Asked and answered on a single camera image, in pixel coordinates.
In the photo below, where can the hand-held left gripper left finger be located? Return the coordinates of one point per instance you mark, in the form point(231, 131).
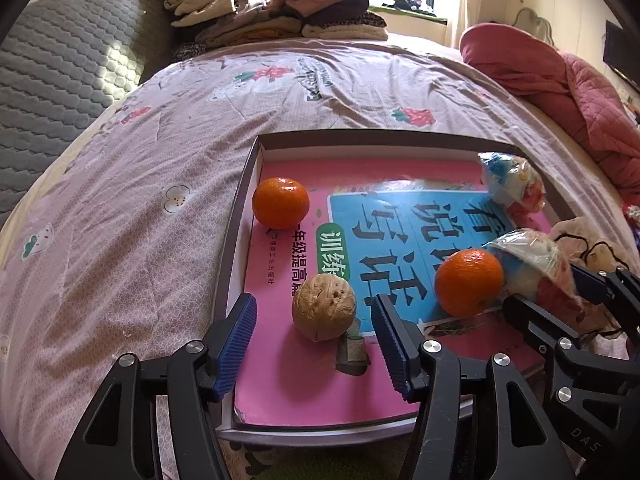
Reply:
point(235, 355)

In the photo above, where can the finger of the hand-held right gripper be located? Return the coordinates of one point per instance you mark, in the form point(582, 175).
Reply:
point(537, 322)
point(615, 290)

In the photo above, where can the brown walnut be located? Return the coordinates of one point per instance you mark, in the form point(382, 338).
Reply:
point(324, 307)

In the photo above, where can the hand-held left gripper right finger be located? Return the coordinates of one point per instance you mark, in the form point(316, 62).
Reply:
point(392, 350)

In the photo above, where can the black television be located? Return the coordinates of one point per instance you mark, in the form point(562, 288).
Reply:
point(622, 52)

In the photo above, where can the small colourful cloth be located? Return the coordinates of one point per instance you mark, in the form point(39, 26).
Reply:
point(633, 217)

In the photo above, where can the shallow grey cardboard box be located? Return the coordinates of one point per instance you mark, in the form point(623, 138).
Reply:
point(240, 240)

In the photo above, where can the pink and blue book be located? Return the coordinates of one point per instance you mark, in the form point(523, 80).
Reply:
point(310, 390)

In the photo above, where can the heart-shaped white frame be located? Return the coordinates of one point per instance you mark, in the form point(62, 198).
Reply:
point(536, 25)

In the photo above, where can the white cloth with black trim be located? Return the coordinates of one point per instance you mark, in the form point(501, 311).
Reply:
point(592, 240)

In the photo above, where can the dark cloth heap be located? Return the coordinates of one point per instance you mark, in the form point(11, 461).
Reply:
point(407, 4)

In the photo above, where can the blue and red egg toy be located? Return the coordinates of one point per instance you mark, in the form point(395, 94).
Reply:
point(512, 180)

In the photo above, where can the pink quilted blanket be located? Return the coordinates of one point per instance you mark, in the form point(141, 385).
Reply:
point(560, 85)

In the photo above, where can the orange tangerine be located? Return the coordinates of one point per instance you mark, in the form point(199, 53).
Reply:
point(280, 203)
point(468, 282)

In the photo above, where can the pile of folded clothes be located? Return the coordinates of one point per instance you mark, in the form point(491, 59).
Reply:
point(270, 5)

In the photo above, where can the grey quilted headboard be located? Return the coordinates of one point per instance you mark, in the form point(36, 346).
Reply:
point(55, 95)

